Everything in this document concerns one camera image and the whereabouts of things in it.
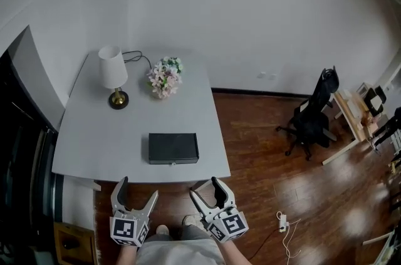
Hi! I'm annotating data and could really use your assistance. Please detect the black lamp cable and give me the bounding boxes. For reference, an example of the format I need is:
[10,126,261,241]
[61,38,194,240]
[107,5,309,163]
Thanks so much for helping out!
[121,50,153,70]

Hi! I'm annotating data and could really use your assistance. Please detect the person's white shirt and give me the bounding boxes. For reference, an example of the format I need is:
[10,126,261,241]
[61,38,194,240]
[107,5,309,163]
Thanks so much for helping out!
[136,240,227,265]

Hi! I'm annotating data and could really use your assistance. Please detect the person's left forearm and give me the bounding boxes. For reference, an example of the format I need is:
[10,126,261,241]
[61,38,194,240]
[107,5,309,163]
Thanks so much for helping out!
[115,244,139,265]

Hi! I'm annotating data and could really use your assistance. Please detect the person's right shoe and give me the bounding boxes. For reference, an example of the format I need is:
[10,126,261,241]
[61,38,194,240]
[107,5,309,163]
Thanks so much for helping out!
[182,214,204,229]

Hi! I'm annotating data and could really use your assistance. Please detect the white table leg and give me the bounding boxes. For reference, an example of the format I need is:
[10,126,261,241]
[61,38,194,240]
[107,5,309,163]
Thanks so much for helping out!
[75,177,102,193]

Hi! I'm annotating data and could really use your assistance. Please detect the black chair with white pad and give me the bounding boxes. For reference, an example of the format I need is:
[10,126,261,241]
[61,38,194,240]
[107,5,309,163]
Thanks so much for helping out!
[365,86,388,118]

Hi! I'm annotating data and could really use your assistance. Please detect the black office chair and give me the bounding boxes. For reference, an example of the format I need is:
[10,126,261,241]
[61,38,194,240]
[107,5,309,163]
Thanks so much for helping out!
[275,66,341,162]

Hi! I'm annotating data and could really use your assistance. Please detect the white shade table lamp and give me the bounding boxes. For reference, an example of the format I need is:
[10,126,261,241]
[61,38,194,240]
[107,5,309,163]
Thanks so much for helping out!
[98,44,130,110]

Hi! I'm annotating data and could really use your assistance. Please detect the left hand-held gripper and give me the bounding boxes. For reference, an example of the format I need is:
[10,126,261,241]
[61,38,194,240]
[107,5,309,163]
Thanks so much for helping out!
[109,176,159,248]

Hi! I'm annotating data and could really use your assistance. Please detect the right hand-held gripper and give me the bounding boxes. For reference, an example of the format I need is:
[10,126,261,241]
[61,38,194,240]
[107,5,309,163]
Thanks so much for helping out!
[189,176,250,244]

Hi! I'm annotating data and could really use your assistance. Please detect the black storage box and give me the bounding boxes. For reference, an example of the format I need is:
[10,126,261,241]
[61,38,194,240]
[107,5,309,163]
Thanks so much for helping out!
[148,132,200,165]

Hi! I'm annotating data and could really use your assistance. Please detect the white power strip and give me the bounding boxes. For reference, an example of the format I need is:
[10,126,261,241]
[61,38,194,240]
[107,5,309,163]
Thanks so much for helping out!
[276,210,289,232]

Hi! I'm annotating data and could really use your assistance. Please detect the pink white flower bouquet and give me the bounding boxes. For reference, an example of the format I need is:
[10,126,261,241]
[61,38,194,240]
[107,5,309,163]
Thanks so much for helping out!
[147,56,184,100]

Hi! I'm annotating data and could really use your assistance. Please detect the black floor cable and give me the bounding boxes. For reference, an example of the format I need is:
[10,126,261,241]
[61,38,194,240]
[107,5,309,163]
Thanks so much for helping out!
[249,227,283,262]

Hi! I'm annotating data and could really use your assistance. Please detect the person's right forearm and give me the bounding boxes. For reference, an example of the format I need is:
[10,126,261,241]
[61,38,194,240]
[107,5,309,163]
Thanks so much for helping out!
[220,238,252,265]

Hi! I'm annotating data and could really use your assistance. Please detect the wooden crate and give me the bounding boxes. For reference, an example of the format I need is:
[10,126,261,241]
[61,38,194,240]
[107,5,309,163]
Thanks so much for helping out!
[53,221,96,265]

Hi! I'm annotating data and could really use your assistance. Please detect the thin white cable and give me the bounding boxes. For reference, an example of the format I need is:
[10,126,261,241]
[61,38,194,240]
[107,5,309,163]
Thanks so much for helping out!
[283,218,302,258]

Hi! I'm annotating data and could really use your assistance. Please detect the light wooden desk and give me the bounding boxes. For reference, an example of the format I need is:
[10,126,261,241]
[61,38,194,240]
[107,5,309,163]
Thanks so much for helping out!
[322,90,382,166]

